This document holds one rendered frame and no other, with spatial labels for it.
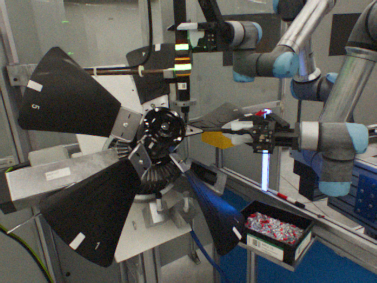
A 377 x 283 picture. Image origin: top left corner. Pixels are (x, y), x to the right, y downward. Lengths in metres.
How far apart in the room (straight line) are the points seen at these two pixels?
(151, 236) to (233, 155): 1.19
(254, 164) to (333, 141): 1.44
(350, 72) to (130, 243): 0.79
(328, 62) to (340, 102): 3.83
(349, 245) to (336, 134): 0.39
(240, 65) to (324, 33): 3.70
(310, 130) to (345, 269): 0.51
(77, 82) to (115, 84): 0.36
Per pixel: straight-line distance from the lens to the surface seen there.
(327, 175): 0.83
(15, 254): 1.67
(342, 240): 1.04
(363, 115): 5.28
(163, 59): 0.95
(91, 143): 1.00
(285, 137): 0.76
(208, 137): 1.31
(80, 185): 0.65
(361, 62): 0.90
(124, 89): 1.13
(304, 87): 1.41
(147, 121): 0.74
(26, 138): 1.29
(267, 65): 0.93
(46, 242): 1.47
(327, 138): 0.78
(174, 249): 2.02
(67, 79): 0.80
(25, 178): 0.83
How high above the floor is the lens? 1.42
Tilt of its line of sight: 19 degrees down
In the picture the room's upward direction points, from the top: 3 degrees counter-clockwise
